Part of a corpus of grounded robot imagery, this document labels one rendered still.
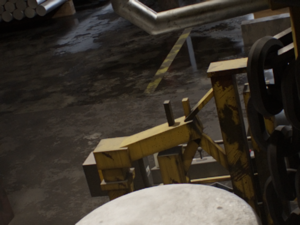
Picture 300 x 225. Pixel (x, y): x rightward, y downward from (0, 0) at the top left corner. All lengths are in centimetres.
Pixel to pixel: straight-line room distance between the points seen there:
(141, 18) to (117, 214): 16
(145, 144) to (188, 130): 13
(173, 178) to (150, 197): 103
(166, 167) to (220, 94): 26
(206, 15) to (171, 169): 110
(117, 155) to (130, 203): 103
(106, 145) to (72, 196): 199
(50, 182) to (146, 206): 331
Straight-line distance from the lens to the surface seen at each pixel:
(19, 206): 362
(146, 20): 41
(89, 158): 183
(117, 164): 152
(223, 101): 138
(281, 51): 44
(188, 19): 41
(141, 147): 148
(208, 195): 46
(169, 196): 47
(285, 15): 568
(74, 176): 375
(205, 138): 146
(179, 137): 144
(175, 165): 149
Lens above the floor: 159
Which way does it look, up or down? 20 degrees down
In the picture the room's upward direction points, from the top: 14 degrees counter-clockwise
